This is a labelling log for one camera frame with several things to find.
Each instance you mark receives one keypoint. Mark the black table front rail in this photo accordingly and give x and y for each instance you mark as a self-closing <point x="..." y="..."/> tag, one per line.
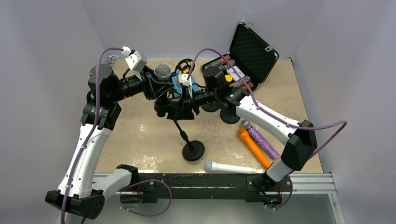
<point x="249" y="188"/>

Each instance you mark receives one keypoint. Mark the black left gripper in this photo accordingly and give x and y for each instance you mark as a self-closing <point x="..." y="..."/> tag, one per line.
<point x="148" y="83"/>

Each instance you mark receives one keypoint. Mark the purple glitter microphone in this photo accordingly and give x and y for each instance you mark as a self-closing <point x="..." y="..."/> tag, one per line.
<point x="258" y="138"/>

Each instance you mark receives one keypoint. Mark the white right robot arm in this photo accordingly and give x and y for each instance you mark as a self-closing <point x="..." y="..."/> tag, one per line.
<point x="299" y="139"/>

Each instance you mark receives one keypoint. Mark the black microphone silver grille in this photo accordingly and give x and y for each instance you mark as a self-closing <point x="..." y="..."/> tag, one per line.
<point x="162" y="71"/>

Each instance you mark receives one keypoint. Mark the black tripod shock-mount stand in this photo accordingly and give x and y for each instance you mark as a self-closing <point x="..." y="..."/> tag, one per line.
<point x="182" y="65"/>

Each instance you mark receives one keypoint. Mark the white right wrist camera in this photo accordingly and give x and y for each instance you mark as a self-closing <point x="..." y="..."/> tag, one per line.
<point x="183" y="80"/>

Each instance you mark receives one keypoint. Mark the black round-base mic stand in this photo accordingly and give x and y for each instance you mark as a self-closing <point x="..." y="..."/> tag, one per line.
<point x="212" y="107"/>

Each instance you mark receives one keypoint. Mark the blue lego baseplate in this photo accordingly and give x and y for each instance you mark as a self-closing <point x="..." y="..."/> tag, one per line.
<point x="179" y="91"/>

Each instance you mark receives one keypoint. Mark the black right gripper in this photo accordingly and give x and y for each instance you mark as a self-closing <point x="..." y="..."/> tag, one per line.
<point x="185" y="111"/>

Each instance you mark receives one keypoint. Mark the black poker chip case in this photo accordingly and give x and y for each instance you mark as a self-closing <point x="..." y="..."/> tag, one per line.
<point x="252" y="59"/>

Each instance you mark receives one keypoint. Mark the orange microphone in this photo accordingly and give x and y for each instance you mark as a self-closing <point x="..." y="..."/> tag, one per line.
<point x="245" y="137"/>

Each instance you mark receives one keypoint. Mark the white microphone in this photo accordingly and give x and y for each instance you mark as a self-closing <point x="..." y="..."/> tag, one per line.
<point x="213" y="166"/>

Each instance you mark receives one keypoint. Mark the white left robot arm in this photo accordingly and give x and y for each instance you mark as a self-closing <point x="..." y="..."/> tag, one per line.
<point x="78" y="195"/>

